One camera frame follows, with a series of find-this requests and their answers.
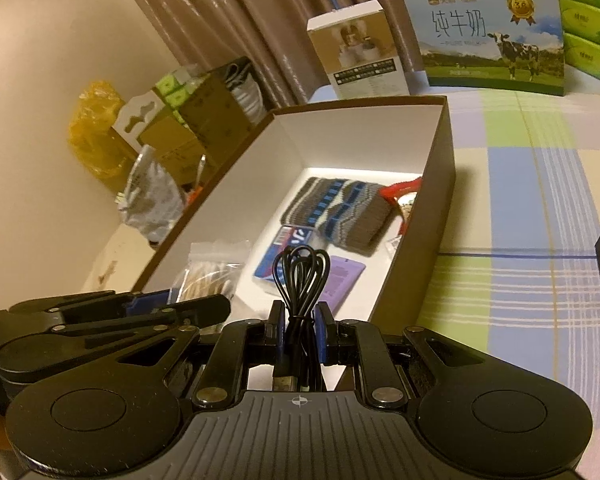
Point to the grey blue knitted sock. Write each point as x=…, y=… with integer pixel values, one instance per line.
x=349, y=214

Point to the brown curtain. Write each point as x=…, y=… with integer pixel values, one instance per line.
x=272, y=33

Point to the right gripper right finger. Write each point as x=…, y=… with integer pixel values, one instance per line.
x=361, y=347

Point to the blue milk carton box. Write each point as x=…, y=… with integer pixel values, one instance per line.
x=499, y=44

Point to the yellow plastic bag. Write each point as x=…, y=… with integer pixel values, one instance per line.
x=91, y=137

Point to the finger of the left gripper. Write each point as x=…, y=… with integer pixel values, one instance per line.
x=95, y=306
x=201, y=313

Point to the red snack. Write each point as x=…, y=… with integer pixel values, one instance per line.
x=403, y=196

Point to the black white paper bag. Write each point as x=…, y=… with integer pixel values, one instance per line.
x=240, y=79

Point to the small green tissue packs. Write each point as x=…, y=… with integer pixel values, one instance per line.
x=176, y=87

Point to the silver printed plastic bag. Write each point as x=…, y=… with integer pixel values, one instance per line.
x=151, y=201

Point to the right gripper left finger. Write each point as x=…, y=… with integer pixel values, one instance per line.
x=230, y=355

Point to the brown open storage box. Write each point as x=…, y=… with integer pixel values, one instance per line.
x=383, y=140

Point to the white product box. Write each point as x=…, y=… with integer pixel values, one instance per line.
x=357, y=51

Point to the purple packet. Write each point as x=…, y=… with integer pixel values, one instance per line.
x=343, y=275

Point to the brown cardboard box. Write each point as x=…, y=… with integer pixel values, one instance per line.
x=216, y=128

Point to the checkered bed sheet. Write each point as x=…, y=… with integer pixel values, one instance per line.
x=517, y=274

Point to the cotton swabs bag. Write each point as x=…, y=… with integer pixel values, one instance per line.
x=212, y=268

